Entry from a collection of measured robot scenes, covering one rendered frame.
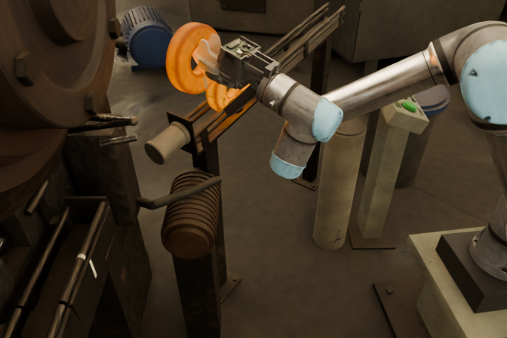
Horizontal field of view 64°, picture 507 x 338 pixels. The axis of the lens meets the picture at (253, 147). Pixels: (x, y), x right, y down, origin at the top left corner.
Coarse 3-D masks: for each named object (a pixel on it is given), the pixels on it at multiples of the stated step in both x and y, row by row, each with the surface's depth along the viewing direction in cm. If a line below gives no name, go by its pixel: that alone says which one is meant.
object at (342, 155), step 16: (352, 128) 123; (336, 144) 123; (352, 144) 122; (336, 160) 126; (352, 160) 126; (336, 176) 129; (352, 176) 130; (320, 192) 139; (336, 192) 133; (352, 192) 136; (320, 208) 142; (336, 208) 138; (320, 224) 146; (336, 224) 142; (320, 240) 150; (336, 240) 148
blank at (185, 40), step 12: (192, 24) 86; (204, 24) 88; (180, 36) 84; (192, 36) 86; (204, 36) 89; (168, 48) 85; (180, 48) 84; (192, 48) 87; (168, 60) 85; (180, 60) 85; (168, 72) 86; (180, 72) 86; (192, 72) 89; (180, 84) 87; (192, 84) 90; (204, 84) 94
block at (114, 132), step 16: (112, 128) 74; (64, 144) 73; (80, 144) 73; (96, 144) 73; (128, 144) 81; (80, 160) 75; (96, 160) 75; (112, 160) 75; (128, 160) 81; (80, 176) 78; (96, 176) 78; (112, 176) 78; (128, 176) 81; (80, 192) 81; (96, 192) 80; (112, 192) 80; (128, 192) 82; (112, 208) 83; (128, 208) 83; (128, 224) 86
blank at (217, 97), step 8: (208, 88) 99; (216, 88) 98; (224, 88) 100; (232, 88) 108; (208, 96) 100; (216, 96) 99; (224, 96) 102; (232, 96) 106; (216, 104) 100; (224, 104) 103
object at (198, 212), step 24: (192, 168) 106; (216, 192) 105; (168, 216) 95; (192, 216) 93; (216, 216) 99; (168, 240) 93; (192, 240) 93; (192, 264) 103; (216, 264) 112; (192, 288) 109; (216, 288) 111; (192, 312) 116; (216, 312) 116; (192, 336) 124; (216, 336) 124
